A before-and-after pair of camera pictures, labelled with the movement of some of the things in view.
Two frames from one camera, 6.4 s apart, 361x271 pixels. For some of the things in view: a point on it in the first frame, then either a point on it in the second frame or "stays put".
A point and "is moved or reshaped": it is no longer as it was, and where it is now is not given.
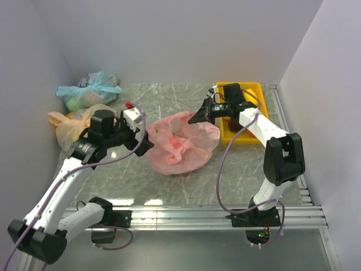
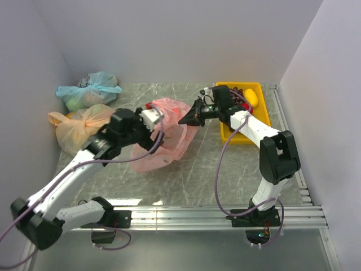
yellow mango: (249, 97) stays put
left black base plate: (119, 218) stays put
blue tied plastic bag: (94, 88) stays put
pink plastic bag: (180, 147) is moved or reshaped
